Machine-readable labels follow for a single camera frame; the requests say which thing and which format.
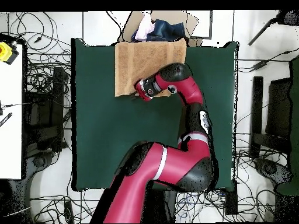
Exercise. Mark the black frame stand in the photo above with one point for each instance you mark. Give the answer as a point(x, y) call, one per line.
point(57, 93)

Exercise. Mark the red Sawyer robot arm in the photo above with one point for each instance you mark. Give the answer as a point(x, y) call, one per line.
point(182, 163)

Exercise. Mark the black tripod leg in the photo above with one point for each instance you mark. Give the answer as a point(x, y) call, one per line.
point(289, 17)

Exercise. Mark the black stand base with caster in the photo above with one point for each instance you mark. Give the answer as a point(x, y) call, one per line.
point(38, 161)
point(269, 168)

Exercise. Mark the pink garment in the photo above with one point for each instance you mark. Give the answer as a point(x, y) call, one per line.
point(144, 28)

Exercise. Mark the orange terry towel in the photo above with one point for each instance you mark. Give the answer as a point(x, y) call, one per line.
point(140, 60)

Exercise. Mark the brown cardboard box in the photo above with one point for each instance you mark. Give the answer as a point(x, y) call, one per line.
point(193, 21)

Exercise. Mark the black flat tool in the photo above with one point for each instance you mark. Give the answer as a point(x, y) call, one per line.
point(5, 119)

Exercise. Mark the white desk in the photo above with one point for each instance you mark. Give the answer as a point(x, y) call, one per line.
point(10, 140)

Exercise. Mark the dark green table cloth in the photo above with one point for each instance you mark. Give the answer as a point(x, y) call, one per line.
point(105, 140)

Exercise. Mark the green cloth covered table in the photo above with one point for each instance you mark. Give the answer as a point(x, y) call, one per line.
point(294, 116)

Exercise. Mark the blue denim jeans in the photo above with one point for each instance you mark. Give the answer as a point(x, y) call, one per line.
point(168, 30)

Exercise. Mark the yellow emergency stop button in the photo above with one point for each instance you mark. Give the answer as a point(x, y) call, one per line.
point(5, 52)

